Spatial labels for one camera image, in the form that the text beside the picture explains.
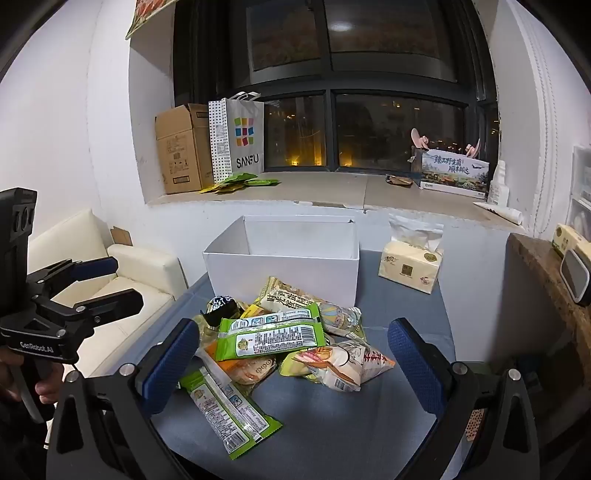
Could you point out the white device grey screen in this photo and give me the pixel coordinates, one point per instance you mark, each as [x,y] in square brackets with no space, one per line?
[577,277]

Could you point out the brown cardboard piece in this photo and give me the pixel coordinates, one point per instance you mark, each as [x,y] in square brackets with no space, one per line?
[122,235]

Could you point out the small yellow box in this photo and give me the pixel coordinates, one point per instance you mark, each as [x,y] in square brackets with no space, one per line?
[565,240]

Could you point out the yellow tissue pack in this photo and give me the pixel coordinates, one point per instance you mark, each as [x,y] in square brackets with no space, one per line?
[408,267]

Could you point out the orange rice cracker packet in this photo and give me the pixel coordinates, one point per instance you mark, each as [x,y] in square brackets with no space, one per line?
[249,369]

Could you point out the brown marbled side table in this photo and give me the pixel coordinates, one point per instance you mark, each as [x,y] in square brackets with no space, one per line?
[540,267]

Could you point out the white cardboard box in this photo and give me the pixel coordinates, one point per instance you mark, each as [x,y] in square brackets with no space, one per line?
[286,249]

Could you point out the person's left hand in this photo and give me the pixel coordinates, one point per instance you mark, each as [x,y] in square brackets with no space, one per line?
[46,392]

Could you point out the brown cardboard box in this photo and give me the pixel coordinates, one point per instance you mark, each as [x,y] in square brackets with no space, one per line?
[180,147]

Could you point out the brown flat packet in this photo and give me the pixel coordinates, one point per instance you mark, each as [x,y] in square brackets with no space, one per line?
[399,180]

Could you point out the floral printed board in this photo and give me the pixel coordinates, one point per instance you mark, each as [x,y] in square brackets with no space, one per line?
[147,14]

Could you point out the landscape printed box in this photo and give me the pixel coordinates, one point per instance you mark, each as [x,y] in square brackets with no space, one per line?
[455,173]

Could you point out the wide green snack packet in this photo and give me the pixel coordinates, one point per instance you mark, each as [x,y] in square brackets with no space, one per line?
[272,337]

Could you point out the orange dotted cloth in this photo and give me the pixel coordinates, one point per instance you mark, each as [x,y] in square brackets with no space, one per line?
[475,424]

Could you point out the beige snack packet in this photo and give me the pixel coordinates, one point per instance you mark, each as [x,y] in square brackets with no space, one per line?
[284,295]

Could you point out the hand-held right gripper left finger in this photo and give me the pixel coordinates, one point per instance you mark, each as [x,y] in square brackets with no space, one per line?
[171,362]

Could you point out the white plastic bottle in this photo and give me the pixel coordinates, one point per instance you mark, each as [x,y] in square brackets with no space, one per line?
[497,187]

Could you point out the person's left forearm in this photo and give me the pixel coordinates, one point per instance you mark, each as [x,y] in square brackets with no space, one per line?
[23,447]

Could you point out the pile of green sachets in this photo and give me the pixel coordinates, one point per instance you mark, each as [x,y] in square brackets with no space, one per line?
[235,181]

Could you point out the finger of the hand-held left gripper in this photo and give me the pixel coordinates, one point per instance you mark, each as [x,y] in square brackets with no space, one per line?
[115,302]
[99,266]

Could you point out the white red snack packet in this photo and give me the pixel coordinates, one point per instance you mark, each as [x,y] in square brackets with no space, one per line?
[341,364]

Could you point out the colourful foil snack packet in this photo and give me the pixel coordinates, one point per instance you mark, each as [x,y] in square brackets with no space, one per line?
[339,318]

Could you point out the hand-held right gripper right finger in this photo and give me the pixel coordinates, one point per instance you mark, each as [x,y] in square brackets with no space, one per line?
[415,364]

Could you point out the white dotted shopping bag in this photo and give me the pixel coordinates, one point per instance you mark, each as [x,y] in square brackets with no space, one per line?
[242,138]

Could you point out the dark window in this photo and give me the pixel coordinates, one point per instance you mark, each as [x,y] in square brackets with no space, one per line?
[369,92]

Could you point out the white drawer unit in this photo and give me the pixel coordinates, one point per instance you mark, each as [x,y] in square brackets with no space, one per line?
[581,184]

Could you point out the cream sofa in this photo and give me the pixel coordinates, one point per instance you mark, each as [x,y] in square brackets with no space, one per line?
[138,277]

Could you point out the long green snack packet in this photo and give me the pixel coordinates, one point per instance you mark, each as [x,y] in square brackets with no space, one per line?
[226,413]

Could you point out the black snack packet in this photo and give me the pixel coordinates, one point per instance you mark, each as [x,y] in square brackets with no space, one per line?
[220,305]

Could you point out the rolled white paper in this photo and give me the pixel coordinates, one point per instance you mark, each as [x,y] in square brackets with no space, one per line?
[503,213]

